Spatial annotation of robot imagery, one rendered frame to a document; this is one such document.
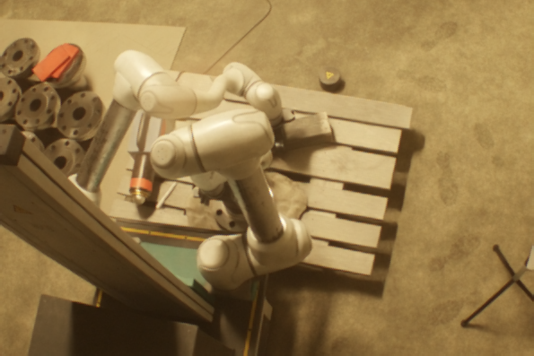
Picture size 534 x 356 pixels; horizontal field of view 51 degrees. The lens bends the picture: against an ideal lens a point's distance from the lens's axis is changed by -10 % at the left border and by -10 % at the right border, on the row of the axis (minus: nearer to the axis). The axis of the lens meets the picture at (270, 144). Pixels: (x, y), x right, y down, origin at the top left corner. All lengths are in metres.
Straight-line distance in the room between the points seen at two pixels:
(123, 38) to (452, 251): 2.11
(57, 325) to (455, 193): 1.78
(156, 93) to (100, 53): 1.59
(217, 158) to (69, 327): 0.78
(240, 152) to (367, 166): 1.20
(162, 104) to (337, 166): 0.99
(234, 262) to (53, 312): 0.63
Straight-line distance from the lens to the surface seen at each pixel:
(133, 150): 2.73
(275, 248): 1.97
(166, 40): 3.39
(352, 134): 2.73
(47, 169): 1.18
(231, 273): 2.04
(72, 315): 1.98
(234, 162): 1.57
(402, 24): 3.25
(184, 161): 1.55
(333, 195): 2.62
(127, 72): 2.07
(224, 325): 2.34
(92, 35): 3.63
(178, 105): 1.98
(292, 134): 2.66
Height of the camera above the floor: 2.56
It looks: 61 degrees down
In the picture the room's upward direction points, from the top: 19 degrees counter-clockwise
